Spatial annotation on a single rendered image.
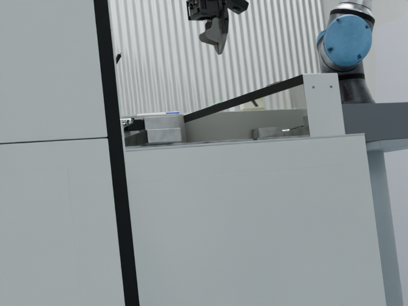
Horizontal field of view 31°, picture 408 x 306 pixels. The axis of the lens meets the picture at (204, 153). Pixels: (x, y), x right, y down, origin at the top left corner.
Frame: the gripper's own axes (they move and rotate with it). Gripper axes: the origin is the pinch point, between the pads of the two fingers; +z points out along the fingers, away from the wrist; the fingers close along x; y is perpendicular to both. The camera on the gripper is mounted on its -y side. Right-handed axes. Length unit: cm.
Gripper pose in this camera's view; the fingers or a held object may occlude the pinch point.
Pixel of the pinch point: (221, 49)
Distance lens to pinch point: 196.3
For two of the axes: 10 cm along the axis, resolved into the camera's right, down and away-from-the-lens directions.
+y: -8.7, 0.6, -4.9
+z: 1.1, 9.9, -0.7
